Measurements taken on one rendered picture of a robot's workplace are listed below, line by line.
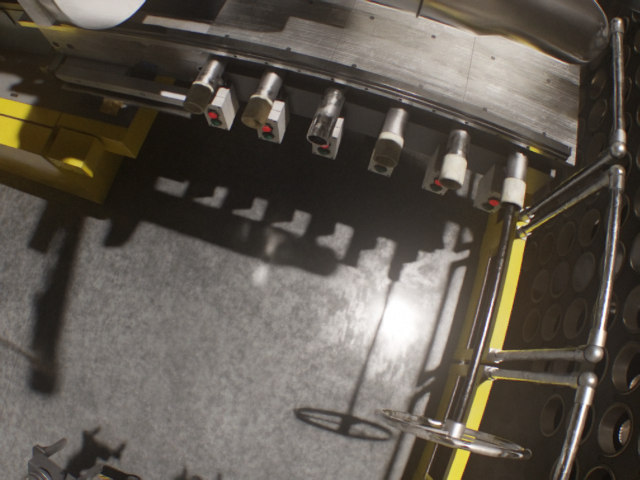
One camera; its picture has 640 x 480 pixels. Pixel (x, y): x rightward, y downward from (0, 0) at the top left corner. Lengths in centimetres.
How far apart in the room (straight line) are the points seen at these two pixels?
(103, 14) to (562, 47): 74
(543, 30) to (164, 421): 187
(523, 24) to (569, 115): 69
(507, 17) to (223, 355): 163
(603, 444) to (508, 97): 163
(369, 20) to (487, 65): 34
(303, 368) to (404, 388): 43
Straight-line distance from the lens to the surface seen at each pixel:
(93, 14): 83
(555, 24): 66
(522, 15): 65
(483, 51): 130
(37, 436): 232
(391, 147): 110
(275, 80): 119
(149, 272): 202
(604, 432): 231
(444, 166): 113
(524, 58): 135
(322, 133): 110
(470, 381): 106
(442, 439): 88
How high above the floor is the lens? 186
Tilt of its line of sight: 78 degrees down
